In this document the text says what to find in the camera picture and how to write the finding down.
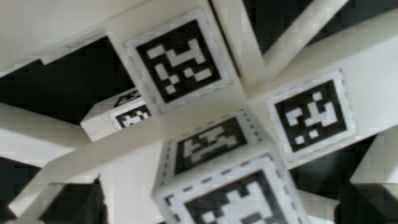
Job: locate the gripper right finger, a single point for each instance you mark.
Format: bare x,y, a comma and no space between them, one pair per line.
369,204

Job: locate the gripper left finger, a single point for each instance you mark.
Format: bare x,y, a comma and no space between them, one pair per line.
77,207

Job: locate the small tagged cube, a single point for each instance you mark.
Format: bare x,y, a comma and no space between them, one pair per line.
223,181

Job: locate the white chair leg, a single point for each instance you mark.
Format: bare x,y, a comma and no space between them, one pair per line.
115,114

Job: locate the white chair back frame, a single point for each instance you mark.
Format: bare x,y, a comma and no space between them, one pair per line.
353,58

